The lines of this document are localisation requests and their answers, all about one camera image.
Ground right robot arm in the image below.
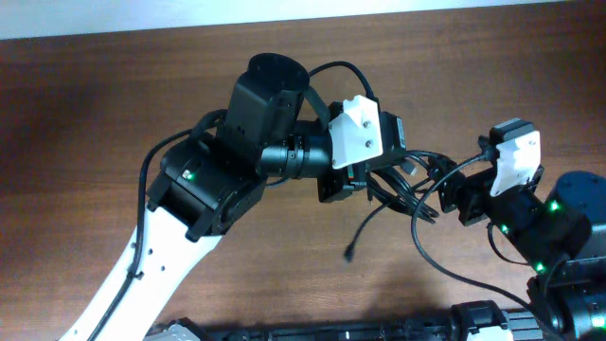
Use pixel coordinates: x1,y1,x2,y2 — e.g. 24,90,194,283
437,169,605,340

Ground black USB cable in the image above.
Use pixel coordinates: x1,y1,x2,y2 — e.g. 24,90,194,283
343,149,460,263

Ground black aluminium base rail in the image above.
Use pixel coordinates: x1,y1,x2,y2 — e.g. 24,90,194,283
144,300,545,341

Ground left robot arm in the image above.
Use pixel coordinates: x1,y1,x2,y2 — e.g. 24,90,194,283
64,53,383,340

